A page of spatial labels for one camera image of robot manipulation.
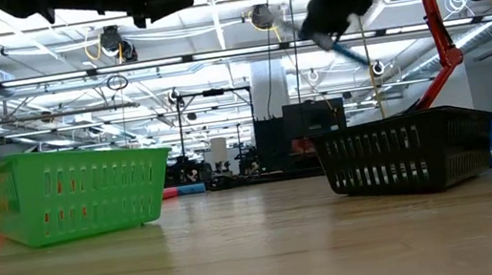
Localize blue thin whiteboard pen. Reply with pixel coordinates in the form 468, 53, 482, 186
313, 26, 371, 74

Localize black plastic basket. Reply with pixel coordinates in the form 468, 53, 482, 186
305, 98, 492, 210

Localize green plastic basket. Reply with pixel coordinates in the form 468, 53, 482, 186
0, 132, 183, 254

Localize red desk lamp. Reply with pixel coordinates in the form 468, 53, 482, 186
375, 0, 472, 117

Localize pink thick marker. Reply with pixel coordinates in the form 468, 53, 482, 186
160, 185, 180, 201

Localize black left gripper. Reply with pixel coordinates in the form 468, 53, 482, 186
0, 0, 203, 50

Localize person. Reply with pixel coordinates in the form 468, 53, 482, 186
291, 136, 317, 157

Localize black partition panels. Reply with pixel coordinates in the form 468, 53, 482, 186
250, 96, 353, 176

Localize black metal rack frame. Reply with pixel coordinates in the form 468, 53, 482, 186
174, 83, 265, 185

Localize blue thick marker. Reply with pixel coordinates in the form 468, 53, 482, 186
176, 182, 207, 197

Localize black lamp cable with switch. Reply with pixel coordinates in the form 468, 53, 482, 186
205, 171, 238, 193

